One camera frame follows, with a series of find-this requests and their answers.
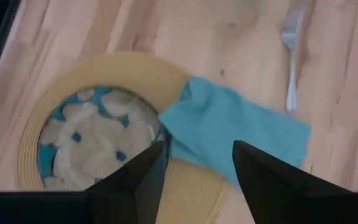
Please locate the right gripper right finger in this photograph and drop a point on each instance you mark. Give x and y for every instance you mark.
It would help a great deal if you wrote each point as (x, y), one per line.
(266, 180)

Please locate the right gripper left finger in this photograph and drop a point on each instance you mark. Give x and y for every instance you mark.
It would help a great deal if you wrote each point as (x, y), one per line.
(145, 186)

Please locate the teal cloth napkin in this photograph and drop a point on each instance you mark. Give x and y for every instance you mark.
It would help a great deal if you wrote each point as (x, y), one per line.
(228, 124)

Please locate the silver fork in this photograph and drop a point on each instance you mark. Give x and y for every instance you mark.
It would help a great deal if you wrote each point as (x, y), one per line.
(291, 77)

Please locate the round woven straw placemat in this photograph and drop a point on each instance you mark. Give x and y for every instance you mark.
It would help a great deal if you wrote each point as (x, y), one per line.
(129, 71)

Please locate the dark round plate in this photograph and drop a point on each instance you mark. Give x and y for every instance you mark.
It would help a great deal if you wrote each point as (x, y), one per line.
(98, 137)

